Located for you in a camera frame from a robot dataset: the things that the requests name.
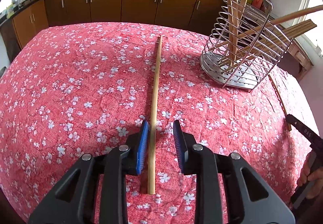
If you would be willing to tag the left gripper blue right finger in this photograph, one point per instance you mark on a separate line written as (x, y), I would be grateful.
(181, 146)

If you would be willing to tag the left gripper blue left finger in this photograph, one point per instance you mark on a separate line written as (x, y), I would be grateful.
(141, 146)

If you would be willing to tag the long wooden chopstick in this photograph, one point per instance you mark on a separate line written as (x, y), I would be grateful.
(153, 121)

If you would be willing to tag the lower wooden kitchen cabinets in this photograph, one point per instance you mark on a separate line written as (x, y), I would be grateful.
(193, 15)

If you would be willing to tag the person's right hand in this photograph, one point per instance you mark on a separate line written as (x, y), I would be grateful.
(316, 176)

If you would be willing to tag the wire metal utensil holder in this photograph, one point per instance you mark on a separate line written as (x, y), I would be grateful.
(242, 62)

